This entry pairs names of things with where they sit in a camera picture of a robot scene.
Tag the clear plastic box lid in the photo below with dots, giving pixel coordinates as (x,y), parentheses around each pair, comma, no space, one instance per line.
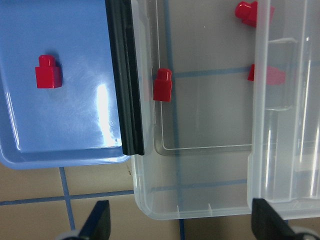
(284,164)

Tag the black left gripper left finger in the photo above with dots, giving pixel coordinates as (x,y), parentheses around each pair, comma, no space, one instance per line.
(98,224)

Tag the black box handle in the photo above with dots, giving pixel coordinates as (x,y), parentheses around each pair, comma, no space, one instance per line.
(125,70)

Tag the blue plastic tray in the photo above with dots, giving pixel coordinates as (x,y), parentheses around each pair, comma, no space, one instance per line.
(76,124)

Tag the clear plastic storage box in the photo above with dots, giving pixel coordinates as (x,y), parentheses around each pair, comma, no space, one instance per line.
(197,146)

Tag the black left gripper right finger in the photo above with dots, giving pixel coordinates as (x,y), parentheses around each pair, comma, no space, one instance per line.
(266,223)

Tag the red block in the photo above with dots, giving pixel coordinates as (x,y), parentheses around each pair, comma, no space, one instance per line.
(247,12)
(162,86)
(48,74)
(274,76)

